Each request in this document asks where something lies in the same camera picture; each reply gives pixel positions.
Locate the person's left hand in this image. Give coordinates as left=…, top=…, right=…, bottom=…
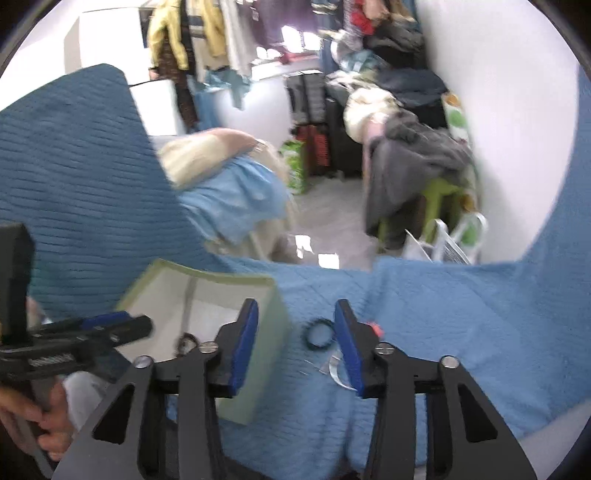
left=0, top=382, right=75, bottom=462

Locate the white tote bag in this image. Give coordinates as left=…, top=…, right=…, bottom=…
left=402, top=217, right=488, bottom=267

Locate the white puffy jacket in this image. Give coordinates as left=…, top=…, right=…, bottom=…
left=344, top=88, right=403, bottom=144

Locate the cream pillow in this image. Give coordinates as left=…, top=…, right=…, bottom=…
left=159, top=129, right=265, bottom=186

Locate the grey suitcase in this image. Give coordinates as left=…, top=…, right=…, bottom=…
left=286, top=71, right=327, bottom=128

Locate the grey towel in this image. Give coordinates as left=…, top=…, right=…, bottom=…
left=364, top=122, right=474, bottom=241

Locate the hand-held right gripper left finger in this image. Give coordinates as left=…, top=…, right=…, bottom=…
left=53, top=298, right=260, bottom=480

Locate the pile of clothes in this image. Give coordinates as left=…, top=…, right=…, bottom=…
left=323, top=18, right=450, bottom=131

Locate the small dark ring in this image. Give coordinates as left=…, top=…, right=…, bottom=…
left=175, top=333, right=200, bottom=359

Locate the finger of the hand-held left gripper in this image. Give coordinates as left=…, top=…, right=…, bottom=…
left=65, top=315, right=154, bottom=348
left=28, top=311, right=134, bottom=334

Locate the ironing board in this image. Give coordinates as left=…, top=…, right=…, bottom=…
left=441, top=92, right=484, bottom=259

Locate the green cardboard box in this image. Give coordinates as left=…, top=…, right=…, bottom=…
left=115, top=259, right=293, bottom=426

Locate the green plastic stool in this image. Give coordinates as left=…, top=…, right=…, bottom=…
left=379, top=178, right=468, bottom=250

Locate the green shopping bag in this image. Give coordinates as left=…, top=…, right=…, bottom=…
left=279, top=141, right=308, bottom=195

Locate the black suitcase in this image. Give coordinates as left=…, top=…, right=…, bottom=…
left=325, top=95, right=366, bottom=179

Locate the black scrunchie hair tie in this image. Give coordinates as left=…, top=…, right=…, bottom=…
left=302, top=318, right=336, bottom=352

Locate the yellow jacket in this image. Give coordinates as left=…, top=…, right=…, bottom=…
left=148, top=0, right=191, bottom=73
left=200, top=0, right=230, bottom=59

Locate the row of hanging clothes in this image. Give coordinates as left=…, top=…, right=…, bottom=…
left=148, top=0, right=416, bottom=112

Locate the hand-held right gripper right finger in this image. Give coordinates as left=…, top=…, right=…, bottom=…
left=334, top=298, right=539, bottom=480

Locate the red plaid bag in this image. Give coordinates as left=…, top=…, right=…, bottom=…
left=295, top=124, right=331, bottom=169

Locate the light blue blanket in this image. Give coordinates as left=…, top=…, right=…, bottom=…
left=177, top=156, right=293, bottom=246

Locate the white wardrobe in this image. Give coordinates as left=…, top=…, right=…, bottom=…
left=65, top=4, right=186, bottom=136

